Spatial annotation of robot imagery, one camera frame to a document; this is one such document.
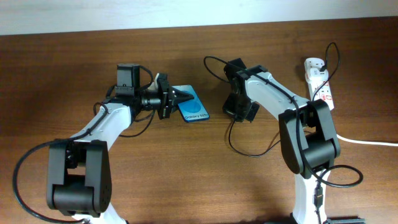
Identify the blue Galaxy smartphone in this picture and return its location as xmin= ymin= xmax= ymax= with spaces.
xmin=174 ymin=85 xmax=210 ymax=123

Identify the black charger cable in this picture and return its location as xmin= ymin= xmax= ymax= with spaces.
xmin=228 ymin=42 xmax=341 ymax=158

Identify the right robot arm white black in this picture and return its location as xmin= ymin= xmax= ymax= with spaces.
xmin=223 ymin=58 xmax=364 ymax=223

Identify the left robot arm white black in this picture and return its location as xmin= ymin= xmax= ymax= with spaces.
xmin=46 ymin=63 xmax=194 ymax=223

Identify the white USB charger plug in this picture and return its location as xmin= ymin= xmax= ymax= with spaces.
xmin=305 ymin=67 xmax=329 ymax=83

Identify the white power strip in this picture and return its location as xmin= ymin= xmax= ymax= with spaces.
xmin=304 ymin=57 xmax=334 ymax=110

